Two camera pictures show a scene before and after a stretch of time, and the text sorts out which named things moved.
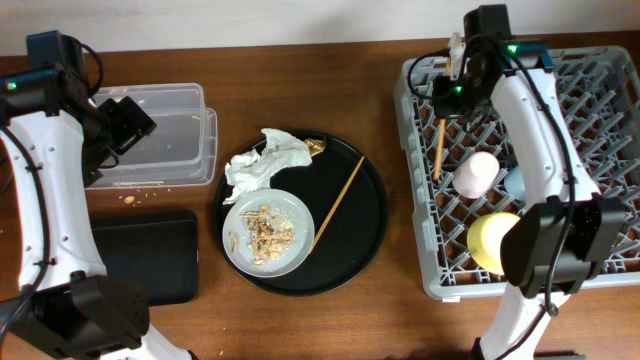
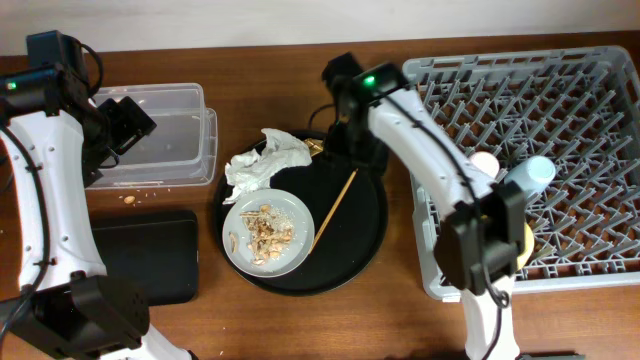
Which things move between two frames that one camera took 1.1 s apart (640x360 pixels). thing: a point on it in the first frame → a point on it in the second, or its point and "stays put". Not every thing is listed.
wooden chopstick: x=337 y=204 stays put
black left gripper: x=136 y=124 stays put
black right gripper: x=441 y=104 → x=376 y=159
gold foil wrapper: x=315 y=146 stays put
